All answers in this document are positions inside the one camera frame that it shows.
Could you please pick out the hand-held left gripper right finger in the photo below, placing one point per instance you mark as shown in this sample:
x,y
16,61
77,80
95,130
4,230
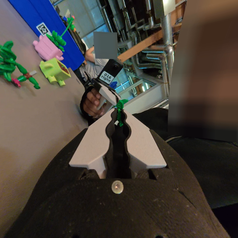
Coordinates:
x,y
145,148

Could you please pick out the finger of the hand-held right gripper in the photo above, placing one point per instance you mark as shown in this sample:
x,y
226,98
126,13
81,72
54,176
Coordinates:
x,y
108,93
109,107

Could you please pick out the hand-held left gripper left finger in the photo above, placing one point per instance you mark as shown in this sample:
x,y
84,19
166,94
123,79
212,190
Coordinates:
x,y
91,146

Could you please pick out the green toy leaf cluster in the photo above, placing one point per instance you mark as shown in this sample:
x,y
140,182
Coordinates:
x,y
120,106

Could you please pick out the toy flower stem with leaves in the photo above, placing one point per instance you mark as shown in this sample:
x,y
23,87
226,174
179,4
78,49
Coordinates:
x,y
27,75

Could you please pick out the person's right hand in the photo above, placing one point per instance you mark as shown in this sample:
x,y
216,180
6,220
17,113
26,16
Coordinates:
x,y
91,104

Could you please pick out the blue cloth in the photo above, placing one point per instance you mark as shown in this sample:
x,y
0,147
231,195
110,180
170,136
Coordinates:
x,y
113,85

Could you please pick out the wooden pillar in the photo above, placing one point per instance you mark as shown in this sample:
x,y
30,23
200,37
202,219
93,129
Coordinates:
x,y
145,42

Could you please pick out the silver ceiling ducts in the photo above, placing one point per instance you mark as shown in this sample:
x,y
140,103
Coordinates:
x,y
167,55

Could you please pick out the lime toy brick pot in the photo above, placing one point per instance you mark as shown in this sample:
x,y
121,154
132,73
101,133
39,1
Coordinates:
x,y
50,68

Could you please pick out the pink toy pot with plant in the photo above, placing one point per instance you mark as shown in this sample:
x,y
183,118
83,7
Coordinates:
x,y
47,49

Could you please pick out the blue plastic bin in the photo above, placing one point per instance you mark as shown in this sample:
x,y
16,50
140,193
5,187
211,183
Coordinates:
x,y
27,11

